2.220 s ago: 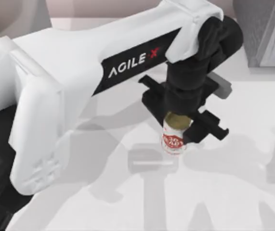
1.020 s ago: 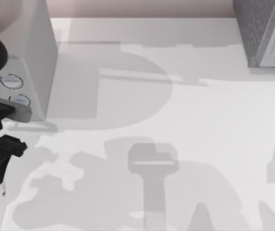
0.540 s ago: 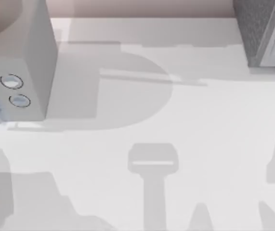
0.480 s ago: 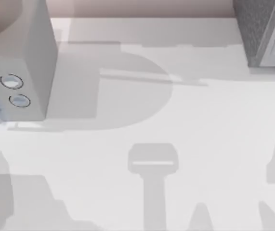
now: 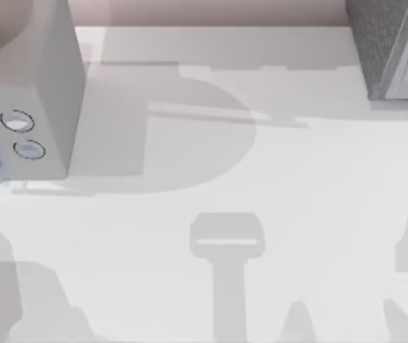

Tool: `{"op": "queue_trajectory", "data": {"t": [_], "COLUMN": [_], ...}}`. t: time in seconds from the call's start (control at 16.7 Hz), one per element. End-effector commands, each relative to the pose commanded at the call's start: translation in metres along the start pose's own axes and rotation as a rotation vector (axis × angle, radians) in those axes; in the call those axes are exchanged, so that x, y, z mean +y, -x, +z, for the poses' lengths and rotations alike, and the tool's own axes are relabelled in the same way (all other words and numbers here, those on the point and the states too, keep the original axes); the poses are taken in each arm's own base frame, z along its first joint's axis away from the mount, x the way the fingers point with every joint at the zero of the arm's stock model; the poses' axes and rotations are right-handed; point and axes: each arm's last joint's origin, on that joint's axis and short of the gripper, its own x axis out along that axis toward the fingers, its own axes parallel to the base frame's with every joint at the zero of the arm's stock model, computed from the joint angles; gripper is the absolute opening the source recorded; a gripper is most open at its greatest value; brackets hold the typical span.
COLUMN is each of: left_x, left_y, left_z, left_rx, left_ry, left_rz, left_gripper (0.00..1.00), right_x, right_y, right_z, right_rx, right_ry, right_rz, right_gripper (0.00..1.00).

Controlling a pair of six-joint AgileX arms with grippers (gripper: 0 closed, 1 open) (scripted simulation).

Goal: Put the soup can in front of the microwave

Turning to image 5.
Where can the pale microwave oven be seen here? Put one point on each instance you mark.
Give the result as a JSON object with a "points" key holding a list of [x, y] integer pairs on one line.
{"points": [[46, 71]]}

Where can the round microwave knob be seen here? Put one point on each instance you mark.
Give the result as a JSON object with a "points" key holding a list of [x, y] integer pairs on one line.
{"points": [[17, 121], [29, 149]]}

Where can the grey cabinet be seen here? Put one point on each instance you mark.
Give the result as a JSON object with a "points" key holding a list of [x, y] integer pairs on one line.
{"points": [[378, 39]]}

